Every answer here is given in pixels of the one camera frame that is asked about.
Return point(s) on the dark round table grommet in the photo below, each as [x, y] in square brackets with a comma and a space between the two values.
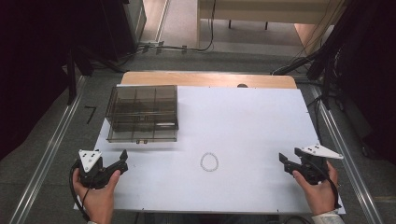
[242, 85]

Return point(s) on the metal floor rail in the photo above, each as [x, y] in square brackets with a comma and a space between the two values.
[361, 189]
[46, 155]

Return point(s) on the white board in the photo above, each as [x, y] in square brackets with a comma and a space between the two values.
[243, 124]

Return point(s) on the person's right hand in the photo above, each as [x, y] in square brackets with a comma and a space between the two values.
[320, 196]

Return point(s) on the black metal stand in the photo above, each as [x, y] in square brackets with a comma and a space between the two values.
[71, 81]

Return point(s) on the black curtain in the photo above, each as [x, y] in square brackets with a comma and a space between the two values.
[373, 77]
[31, 62]

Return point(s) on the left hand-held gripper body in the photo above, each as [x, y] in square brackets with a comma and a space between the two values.
[93, 177]

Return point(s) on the person's left hand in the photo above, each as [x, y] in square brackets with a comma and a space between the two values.
[98, 200]

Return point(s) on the smoky transparent compartment box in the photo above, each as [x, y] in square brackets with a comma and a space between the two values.
[143, 112]

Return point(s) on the black cabinet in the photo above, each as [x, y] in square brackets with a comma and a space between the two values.
[124, 28]

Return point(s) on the beige desk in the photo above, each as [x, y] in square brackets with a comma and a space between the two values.
[249, 11]

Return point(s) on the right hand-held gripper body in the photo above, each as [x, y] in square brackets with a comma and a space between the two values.
[313, 171]

